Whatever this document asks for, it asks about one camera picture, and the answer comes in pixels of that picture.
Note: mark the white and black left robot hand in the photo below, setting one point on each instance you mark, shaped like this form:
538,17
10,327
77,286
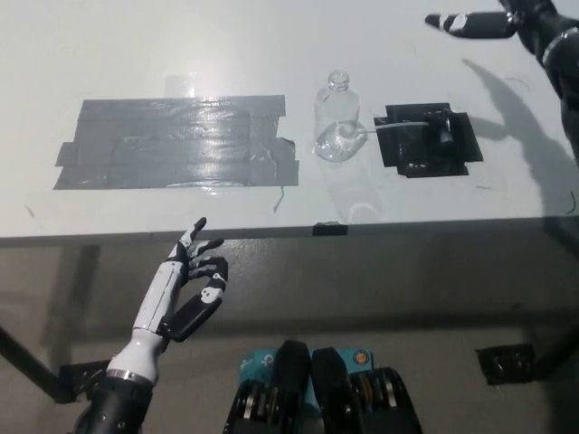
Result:
156,298

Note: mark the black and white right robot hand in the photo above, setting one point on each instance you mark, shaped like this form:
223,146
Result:
534,20

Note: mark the black spray trigger lid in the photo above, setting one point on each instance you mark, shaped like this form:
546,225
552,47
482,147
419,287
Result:
436,129

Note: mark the black robot body blocks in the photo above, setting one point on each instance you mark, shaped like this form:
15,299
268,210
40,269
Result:
325,398

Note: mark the clear plastic bottle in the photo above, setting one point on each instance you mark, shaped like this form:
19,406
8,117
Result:
337,117

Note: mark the teal cardboard box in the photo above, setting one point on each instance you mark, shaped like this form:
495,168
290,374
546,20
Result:
258,361

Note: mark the grey duct tape patch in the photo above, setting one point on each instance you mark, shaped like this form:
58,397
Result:
176,144

